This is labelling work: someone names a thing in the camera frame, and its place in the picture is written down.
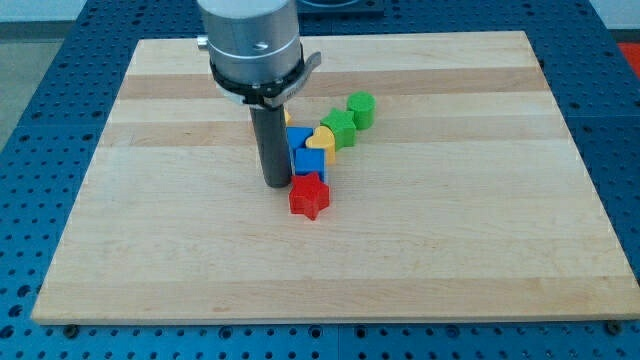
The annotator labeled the yellow heart block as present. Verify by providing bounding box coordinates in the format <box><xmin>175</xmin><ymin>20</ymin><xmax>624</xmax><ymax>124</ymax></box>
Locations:
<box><xmin>305</xmin><ymin>125</ymin><xmax>336</xmax><ymax>165</ymax></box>

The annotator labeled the green star block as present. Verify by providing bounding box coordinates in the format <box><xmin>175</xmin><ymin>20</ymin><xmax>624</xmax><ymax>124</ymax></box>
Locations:
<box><xmin>320</xmin><ymin>108</ymin><xmax>356</xmax><ymax>150</ymax></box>

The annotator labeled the light wooden board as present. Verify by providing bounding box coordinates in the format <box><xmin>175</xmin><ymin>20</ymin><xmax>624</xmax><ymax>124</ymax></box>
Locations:
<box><xmin>32</xmin><ymin>31</ymin><xmax>639</xmax><ymax>325</ymax></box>

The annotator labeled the yellow block behind rod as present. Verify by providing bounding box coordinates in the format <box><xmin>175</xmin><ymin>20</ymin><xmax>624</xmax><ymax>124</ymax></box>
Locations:
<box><xmin>284</xmin><ymin>109</ymin><xmax>292</xmax><ymax>126</ymax></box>

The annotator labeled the blue triangle block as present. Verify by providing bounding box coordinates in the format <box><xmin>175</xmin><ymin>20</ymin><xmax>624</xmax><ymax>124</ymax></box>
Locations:
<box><xmin>286</xmin><ymin>126</ymin><xmax>313</xmax><ymax>164</ymax></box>

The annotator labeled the green cylinder block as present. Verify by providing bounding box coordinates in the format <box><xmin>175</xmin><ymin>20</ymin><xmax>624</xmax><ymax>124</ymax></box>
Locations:
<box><xmin>347</xmin><ymin>91</ymin><xmax>376</xmax><ymax>130</ymax></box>

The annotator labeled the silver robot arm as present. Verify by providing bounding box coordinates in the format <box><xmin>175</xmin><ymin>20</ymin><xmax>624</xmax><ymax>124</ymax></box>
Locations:
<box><xmin>197</xmin><ymin>0</ymin><xmax>322</xmax><ymax>188</ymax></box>

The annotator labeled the red star block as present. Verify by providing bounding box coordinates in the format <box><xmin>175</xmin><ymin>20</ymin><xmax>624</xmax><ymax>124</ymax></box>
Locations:
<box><xmin>289</xmin><ymin>172</ymin><xmax>330</xmax><ymax>221</ymax></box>

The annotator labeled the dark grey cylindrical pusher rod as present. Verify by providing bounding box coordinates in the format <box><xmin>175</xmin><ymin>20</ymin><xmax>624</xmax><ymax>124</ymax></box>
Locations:
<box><xmin>250</xmin><ymin>106</ymin><xmax>292</xmax><ymax>188</ymax></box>

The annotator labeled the blue cube block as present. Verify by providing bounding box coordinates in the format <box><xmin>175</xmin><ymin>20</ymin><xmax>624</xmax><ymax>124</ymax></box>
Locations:
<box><xmin>294</xmin><ymin>148</ymin><xmax>326</xmax><ymax>182</ymax></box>

